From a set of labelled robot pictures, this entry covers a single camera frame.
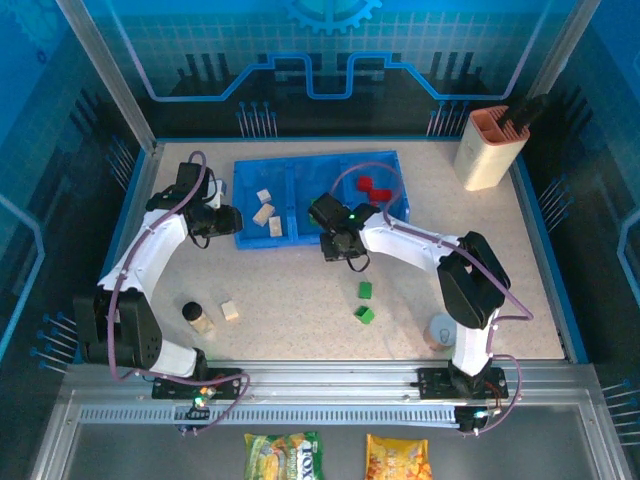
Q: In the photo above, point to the small red lego brick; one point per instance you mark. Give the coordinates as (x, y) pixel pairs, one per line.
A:
(364, 182)

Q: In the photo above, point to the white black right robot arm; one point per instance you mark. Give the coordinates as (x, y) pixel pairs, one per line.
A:
(400, 242)

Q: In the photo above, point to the blue divided plastic bin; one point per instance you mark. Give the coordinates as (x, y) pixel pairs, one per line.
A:
(300, 175)

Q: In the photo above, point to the small green lego brick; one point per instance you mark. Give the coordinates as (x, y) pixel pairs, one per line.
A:
(364, 315)
(366, 290)

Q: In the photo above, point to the spice jar with black lid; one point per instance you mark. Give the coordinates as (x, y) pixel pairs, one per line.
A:
(192, 312)

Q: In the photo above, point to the cream holder with pink rim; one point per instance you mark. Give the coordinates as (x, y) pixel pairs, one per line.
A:
(487, 155)

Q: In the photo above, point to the tin can with pull tab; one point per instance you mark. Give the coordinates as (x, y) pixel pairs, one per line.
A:
(440, 335)

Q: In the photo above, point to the black connector box with LED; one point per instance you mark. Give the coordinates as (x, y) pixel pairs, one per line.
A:
(472, 417)
(199, 407)

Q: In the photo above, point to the black tool in holder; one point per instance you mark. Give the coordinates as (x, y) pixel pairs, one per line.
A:
(520, 115)

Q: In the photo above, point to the green snack bag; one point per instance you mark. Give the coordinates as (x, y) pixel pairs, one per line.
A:
(282, 457)

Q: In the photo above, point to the yellow snack bag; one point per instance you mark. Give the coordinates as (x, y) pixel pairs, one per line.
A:
(397, 457)

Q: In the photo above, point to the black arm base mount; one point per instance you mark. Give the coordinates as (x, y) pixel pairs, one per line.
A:
(435, 382)
(225, 385)

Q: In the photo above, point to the aluminium frame rail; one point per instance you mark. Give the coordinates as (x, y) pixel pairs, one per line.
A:
(325, 375)

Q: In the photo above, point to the aluminium frame post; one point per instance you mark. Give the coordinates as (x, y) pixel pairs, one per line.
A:
(107, 70)
(565, 45)

